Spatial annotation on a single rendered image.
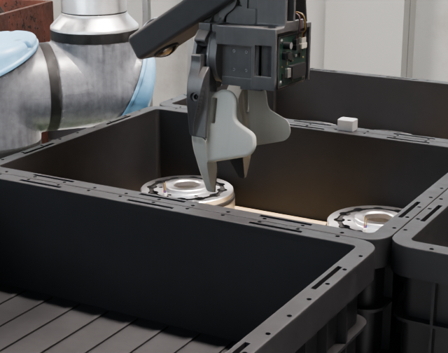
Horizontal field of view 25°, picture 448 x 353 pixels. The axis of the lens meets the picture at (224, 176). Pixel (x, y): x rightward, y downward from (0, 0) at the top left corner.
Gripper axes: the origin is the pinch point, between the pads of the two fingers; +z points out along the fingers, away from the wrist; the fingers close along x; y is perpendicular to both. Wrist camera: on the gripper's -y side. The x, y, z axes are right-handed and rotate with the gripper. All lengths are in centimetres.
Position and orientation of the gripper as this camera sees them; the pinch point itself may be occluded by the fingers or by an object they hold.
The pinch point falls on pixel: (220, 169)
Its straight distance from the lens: 94.2
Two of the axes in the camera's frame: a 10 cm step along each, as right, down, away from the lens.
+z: -0.1, 9.7, 2.6
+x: 4.9, -2.2, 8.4
